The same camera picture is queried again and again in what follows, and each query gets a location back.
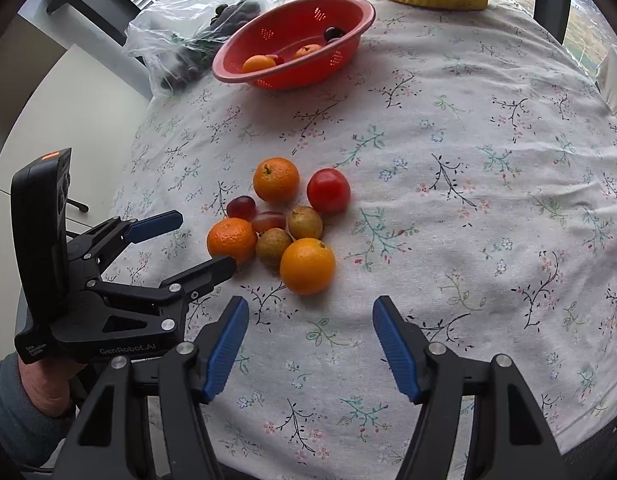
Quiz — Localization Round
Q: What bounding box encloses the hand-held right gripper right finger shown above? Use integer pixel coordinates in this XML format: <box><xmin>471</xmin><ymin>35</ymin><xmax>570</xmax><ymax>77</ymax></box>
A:
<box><xmin>372</xmin><ymin>296</ymin><xmax>569</xmax><ymax>480</ymax></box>

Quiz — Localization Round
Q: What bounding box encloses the brown longan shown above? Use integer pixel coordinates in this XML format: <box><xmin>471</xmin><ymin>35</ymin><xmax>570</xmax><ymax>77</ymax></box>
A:
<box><xmin>256</xmin><ymin>228</ymin><xmax>293</xmax><ymax>267</ymax></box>
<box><xmin>287</xmin><ymin>206</ymin><xmax>324</xmax><ymax>240</ymax></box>

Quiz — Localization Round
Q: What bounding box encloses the beige hanging cloth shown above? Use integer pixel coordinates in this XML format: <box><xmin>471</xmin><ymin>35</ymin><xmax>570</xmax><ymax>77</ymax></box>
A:
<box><xmin>598</xmin><ymin>45</ymin><xmax>617</xmax><ymax>126</ymax></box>

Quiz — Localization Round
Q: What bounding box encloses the person's left forearm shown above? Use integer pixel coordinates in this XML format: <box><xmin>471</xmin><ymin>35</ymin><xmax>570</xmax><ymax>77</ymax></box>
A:
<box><xmin>0</xmin><ymin>352</ymin><xmax>76</xmax><ymax>468</ymax></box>

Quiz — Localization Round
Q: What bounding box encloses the pile of dark chestnuts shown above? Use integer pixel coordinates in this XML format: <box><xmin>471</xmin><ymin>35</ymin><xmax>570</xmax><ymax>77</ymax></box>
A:
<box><xmin>161</xmin><ymin>0</ymin><xmax>262</xmax><ymax>92</ymax></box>

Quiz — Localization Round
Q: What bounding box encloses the floral white tablecloth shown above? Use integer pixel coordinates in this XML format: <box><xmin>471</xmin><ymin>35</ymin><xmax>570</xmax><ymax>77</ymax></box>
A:
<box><xmin>101</xmin><ymin>0</ymin><xmax>617</xmax><ymax>478</ymax></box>

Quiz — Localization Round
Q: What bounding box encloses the red plastic colander bowl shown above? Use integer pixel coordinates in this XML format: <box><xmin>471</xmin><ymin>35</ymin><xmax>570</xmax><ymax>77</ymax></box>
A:
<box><xmin>212</xmin><ymin>0</ymin><xmax>377</xmax><ymax>92</ymax></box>

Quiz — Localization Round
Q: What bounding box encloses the clear plastic bag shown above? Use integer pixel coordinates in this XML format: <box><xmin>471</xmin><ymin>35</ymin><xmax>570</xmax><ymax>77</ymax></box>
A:
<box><xmin>124</xmin><ymin>0</ymin><xmax>274</xmax><ymax>98</ymax></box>

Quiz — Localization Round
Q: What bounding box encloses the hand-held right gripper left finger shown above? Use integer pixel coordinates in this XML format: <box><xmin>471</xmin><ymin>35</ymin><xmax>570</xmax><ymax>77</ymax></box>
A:
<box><xmin>52</xmin><ymin>296</ymin><xmax>250</xmax><ymax>480</ymax></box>

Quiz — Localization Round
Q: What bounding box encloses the person's left hand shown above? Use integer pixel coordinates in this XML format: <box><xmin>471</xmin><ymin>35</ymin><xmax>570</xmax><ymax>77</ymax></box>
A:
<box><xmin>18</xmin><ymin>357</ymin><xmax>86</xmax><ymax>418</ymax></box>

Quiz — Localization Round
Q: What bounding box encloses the white cabinet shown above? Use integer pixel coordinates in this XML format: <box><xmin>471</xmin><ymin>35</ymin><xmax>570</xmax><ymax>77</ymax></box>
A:
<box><xmin>0</xmin><ymin>15</ymin><xmax>154</xmax><ymax>196</ymax></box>

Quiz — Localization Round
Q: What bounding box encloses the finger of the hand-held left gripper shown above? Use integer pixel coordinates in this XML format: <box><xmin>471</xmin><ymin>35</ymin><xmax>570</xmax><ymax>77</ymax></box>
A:
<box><xmin>86</xmin><ymin>255</ymin><xmax>238</xmax><ymax>336</ymax></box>
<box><xmin>67</xmin><ymin>210</ymin><xmax>184</xmax><ymax>272</ymax></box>

